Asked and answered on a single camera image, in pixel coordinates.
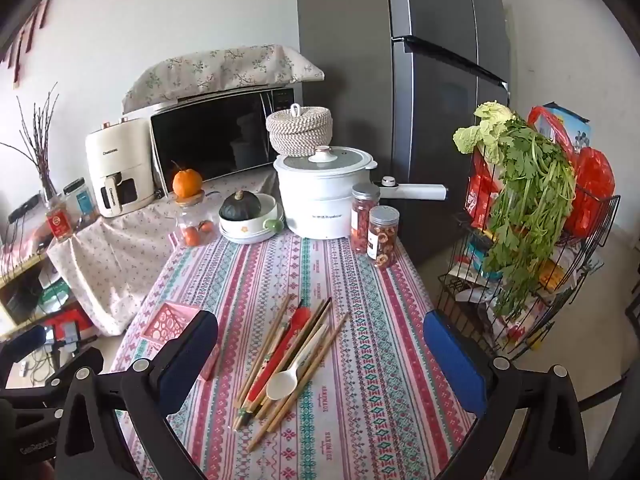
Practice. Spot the napa cabbage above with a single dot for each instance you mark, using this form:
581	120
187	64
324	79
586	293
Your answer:
475	135

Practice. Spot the jar of red dried fruit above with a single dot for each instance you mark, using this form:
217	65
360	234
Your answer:
361	225

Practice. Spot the dark green squash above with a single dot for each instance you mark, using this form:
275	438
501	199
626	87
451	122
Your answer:
237	207

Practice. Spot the glass pot lid white knob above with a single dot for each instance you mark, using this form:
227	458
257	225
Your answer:
345	157

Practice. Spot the glass jar wooden lid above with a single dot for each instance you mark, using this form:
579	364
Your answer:
192	217

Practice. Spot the white spoon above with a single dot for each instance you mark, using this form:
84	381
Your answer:
280	385

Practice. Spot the glass vase red label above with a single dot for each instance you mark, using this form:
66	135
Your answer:
57	222

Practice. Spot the woven lidded basket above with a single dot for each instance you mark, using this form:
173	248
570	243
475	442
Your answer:
300	130

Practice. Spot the white electric pot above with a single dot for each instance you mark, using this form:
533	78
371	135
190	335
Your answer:
315	200

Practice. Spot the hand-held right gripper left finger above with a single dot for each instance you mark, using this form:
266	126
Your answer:
202	347

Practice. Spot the yellow packet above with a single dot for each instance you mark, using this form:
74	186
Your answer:
552	274

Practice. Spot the floral microwave cover cloth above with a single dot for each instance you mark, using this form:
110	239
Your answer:
220	70

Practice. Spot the small orange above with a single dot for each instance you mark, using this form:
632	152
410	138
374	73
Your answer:
205	226
190	236

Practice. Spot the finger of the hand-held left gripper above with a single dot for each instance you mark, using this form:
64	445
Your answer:
80	362
22	341

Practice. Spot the red plastic bag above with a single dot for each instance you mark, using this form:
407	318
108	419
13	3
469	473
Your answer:
592	175

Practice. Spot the black microwave oven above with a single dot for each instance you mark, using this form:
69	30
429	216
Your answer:
215	135

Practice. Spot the grey refrigerator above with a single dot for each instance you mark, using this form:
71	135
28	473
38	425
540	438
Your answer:
435	110

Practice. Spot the glass jar blue label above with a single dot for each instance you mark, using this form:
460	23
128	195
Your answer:
82	205

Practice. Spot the red plastic stool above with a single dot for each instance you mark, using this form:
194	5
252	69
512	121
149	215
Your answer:
65	317

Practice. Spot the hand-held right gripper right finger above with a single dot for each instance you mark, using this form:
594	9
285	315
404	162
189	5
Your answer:
455	360

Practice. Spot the blue cartoon print box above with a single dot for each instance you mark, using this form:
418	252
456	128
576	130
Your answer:
570	125

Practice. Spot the wooden shelf unit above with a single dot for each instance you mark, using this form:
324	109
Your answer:
20	265

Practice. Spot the teal container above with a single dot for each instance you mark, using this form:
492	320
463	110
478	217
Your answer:
480	260

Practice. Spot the small floral print cloth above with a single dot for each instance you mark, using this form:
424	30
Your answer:
115	260

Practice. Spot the large orange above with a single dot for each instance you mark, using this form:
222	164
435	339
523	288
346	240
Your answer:
187	182

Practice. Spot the red wall ornament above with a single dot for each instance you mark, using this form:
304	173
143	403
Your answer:
22	45

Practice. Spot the red snack packets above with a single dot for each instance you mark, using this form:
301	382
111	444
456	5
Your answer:
477	195

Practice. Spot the pink utensil holder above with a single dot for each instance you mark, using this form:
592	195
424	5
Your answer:
167	322

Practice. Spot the dried branches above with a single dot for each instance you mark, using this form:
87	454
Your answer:
42	160

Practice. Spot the red spoon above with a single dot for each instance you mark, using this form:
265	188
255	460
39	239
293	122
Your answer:
300	322

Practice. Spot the black device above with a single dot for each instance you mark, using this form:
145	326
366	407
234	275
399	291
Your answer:
22	207

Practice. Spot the pile of wooden chopsticks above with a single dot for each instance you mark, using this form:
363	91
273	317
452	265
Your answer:
250	407

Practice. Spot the jar of dried fruit rings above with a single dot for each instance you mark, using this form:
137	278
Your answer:
385	240

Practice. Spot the cream air fryer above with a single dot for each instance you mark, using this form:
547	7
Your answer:
115	155

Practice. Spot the green leafy herb bunch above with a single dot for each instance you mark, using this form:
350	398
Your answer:
530	185

